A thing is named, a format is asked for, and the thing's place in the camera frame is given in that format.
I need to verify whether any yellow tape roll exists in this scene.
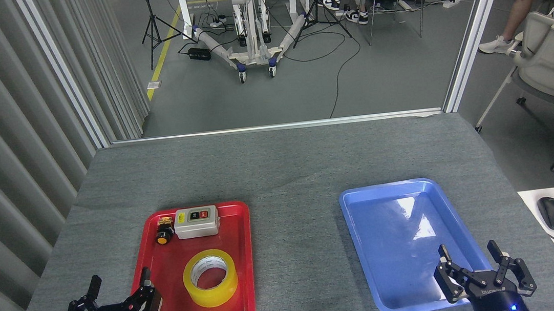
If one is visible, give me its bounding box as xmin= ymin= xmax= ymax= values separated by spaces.
xmin=180 ymin=246 xmax=241 ymax=310

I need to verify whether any white wheeled stand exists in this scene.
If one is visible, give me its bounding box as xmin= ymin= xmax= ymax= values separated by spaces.
xmin=188 ymin=0 xmax=313 ymax=88

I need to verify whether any black tripod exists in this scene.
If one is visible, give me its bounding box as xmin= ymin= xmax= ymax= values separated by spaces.
xmin=138 ymin=0 xmax=196 ymax=71
xmin=288 ymin=0 xmax=354 ymax=49

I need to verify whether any grey switch box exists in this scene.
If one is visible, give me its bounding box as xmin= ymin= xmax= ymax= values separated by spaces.
xmin=173 ymin=205 xmax=221 ymax=240

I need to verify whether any blue plastic tray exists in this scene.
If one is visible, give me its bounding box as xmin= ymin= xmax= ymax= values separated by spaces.
xmin=337 ymin=172 xmax=497 ymax=311

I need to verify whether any black floor cable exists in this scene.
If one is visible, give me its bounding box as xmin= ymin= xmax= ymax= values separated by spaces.
xmin=279 ymin=13 xmax=368 ymax=123

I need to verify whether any black yellow push button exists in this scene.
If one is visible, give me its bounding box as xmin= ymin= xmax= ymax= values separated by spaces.
xmin=154 ymin=216 xmax=177 ymax=246

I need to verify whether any black power adapter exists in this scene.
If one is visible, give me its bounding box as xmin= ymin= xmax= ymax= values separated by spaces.
xmin=187 ymin=45 xmax=212 ymax=63

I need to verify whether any red plastic tray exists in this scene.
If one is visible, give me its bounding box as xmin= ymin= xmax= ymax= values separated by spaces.
xmin=116 ymin=200 xmax=260 ymax=311

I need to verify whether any silver crossbar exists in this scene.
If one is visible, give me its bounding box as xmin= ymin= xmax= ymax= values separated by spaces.
xmin=111 ymin=106 xmax=444 ymax=148

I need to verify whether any silver post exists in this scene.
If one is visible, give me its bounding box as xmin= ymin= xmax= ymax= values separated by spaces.
xmin=432 ymin=0 xmax=529 ymax=114
xmin=16 ymin=0 xmax=112 ymax=156

